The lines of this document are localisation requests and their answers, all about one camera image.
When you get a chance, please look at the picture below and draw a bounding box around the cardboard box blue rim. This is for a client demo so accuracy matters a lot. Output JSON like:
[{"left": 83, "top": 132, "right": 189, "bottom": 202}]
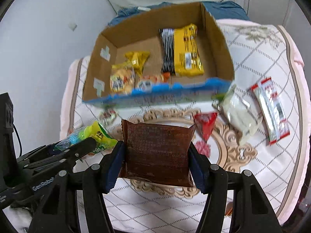
[{"left": 82, "top": 3, "right": 235, "bottom": 107}]

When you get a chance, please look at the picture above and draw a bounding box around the blue bed sheet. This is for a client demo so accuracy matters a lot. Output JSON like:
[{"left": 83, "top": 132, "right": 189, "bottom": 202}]
[{"left": 107, "top": 1, "right": 250, "bottom": 26}]

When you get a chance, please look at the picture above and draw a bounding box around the yellow biscuit snack bag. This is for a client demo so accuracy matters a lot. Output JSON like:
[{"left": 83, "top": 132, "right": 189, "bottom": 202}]
[{"left": 110, "top": 63, "right": 135, "bottom": 94}]

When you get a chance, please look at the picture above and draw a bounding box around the white translucent snack packet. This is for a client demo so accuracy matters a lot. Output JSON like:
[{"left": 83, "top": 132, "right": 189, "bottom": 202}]
[{"left": 212, "top": 84, "right": 263, "bottom": 145}]

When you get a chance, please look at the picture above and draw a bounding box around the red triangular snack packet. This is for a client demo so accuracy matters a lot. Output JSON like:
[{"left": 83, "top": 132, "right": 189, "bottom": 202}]
[{"left": 193, "top": 112, "right": 218, "bottom": 142}]

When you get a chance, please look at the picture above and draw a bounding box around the orange panda snack bag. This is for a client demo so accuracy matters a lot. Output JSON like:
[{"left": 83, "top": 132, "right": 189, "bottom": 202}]
[{"left": 135, "top": 73, "right": 171, "bottom": 91}]

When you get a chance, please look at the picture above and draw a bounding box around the white floral quilt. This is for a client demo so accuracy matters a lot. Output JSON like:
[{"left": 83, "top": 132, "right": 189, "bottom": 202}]
[{"left": 59, "top": 18, "right": 306, "bottom": 233}]

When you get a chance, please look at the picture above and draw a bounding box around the golden yellow snack packet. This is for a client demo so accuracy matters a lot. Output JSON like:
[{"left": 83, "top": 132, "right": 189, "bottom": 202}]
[{"left": 124, "top": 51, "right": 150, "bottom": 77}]

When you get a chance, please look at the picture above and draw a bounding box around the large yellow black bag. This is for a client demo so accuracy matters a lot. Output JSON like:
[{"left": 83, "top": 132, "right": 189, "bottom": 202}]
[{"left": 159, "top": 24, "right": 204, "bottom": 77}]

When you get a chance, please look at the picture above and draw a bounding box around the green candy snack bag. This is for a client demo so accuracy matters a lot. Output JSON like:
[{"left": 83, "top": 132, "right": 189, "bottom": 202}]
[{"left": 54, "top": 121, "right": 118, "bottom": 154}]

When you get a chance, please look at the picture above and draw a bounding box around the brown snack packet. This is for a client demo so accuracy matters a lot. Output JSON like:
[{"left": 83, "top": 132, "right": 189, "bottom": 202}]
[{"left": 119, "top": 119, "right": 195, "bottom": 187}]

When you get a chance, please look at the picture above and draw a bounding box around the white red striped packet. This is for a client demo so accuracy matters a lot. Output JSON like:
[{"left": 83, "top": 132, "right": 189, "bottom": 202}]
[{"left": 251, "top": 77, "right": 290, "bottom": 145}]

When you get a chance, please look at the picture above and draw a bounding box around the small round cartoon snack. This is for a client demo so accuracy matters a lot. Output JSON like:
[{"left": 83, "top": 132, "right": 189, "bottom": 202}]
[{"left": 99, "top": 108, "right": 118, "bottom": 126}]

